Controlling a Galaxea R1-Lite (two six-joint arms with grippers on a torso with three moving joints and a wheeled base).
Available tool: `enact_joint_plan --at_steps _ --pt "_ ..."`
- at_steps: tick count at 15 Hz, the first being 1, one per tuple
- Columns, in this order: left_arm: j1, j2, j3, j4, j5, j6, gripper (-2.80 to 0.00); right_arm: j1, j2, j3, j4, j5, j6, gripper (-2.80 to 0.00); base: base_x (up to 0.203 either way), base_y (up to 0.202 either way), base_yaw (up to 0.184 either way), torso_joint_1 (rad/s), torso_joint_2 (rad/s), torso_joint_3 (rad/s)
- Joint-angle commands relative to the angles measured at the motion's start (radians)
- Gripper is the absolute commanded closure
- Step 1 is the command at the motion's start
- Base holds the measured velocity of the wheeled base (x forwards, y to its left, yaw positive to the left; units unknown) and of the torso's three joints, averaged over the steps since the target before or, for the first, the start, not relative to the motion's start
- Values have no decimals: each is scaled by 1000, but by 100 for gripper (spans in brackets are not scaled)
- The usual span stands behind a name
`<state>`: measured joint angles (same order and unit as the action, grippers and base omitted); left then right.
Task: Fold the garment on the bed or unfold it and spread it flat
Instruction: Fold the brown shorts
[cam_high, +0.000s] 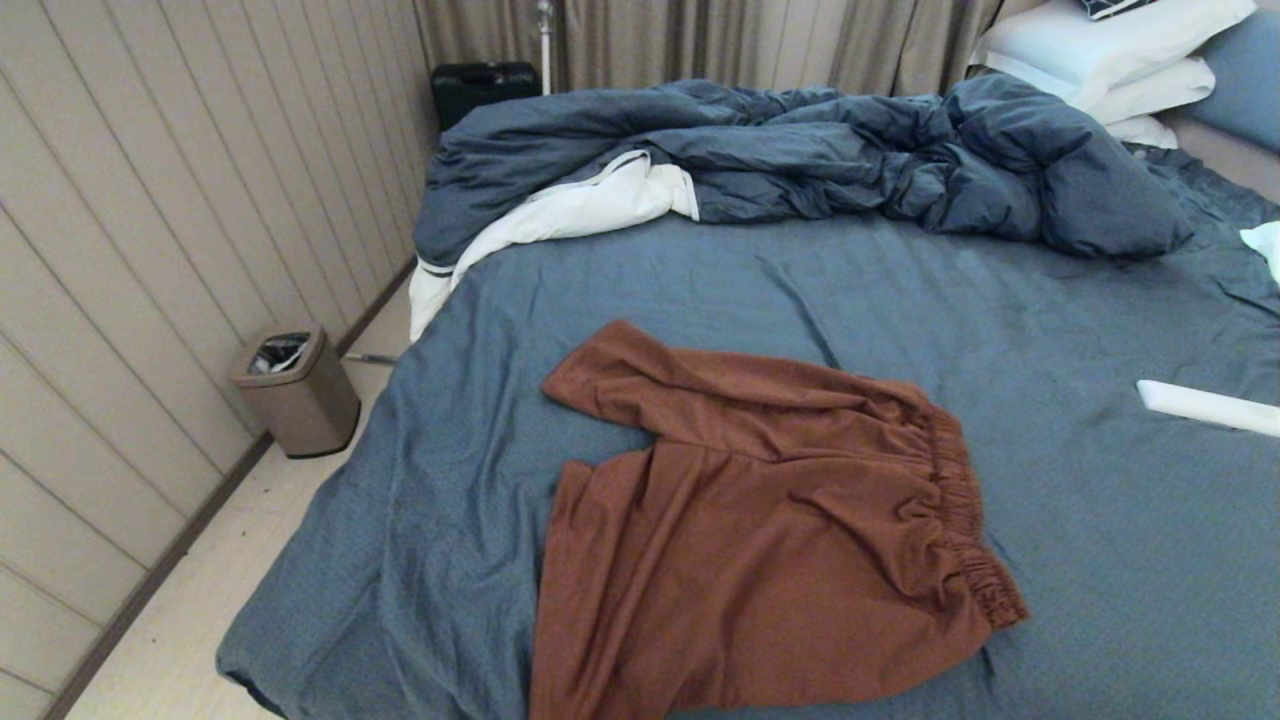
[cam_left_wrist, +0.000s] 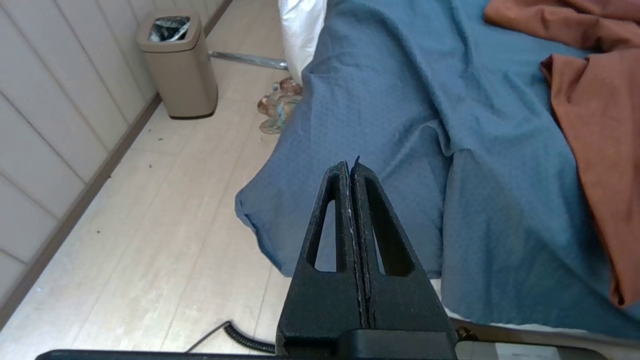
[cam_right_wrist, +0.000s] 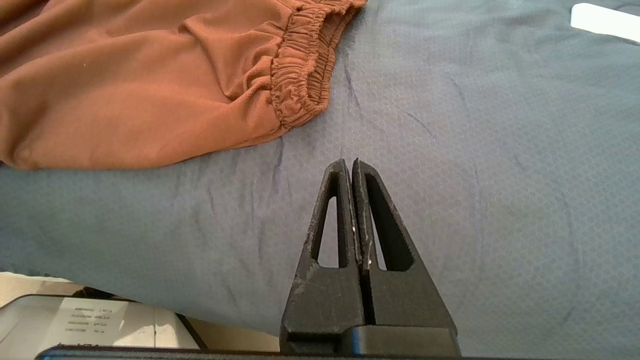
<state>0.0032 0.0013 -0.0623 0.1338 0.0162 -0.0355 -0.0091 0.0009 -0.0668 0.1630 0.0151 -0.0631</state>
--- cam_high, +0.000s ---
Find white blanket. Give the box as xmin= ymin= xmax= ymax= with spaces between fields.
xmin=408 ymin=150 xmax=701 ymax=343

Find large white pillow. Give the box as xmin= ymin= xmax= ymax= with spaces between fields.
xmin=975 ymin=0 xmax=1259 ymax=109

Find flat white pillow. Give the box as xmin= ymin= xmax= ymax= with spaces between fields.
xmin=1085 ymin=57 xmax=1217 ymax=126

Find white flat strip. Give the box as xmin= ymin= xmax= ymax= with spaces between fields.
xmin=1137 ymin=379 xmax=1280 ymax=439

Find white stand pole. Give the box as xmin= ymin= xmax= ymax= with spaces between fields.
xmin=535 ymin=0 xmax=556 ymax=96

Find blue bed sheet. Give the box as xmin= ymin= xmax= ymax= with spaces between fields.
xmin=215 ymin=145 xmax=1280 ymax=720

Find small white pillow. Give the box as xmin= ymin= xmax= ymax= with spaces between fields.
xmin=1105 ymin=115 xmax=1180 ymax=150

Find black hard suitcase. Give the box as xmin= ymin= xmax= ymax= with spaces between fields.
xmin=431 ymin=62 xmax=542 ymax=131

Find white cloth piece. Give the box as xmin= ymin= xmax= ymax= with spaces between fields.
xmin=1240 ymin=221 xmax=1280 ymax=286

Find beige trash bin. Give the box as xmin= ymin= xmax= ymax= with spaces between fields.
xmin=232 ymin=322 xmax=362 ymax=459

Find brown drawstring shorts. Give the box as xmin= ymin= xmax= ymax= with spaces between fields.
xmin=528 ymin=320 xmax=1029 ymax=720

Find dark blue crumpled duvet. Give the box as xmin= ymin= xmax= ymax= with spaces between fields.
xmin=413 ymin=72 xmax=1196 ymax=269

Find beige curtain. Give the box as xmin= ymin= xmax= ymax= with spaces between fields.
xmin=413 ymin=0 xmax=1006 ymax=98

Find grey trash bag liner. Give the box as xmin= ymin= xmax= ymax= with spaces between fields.
xmin=248 ymin=333 xmax=311 ymax=376

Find blue pillow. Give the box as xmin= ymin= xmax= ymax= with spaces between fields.
xmin=1190 ymin=8 xmax=1280 ymax=156

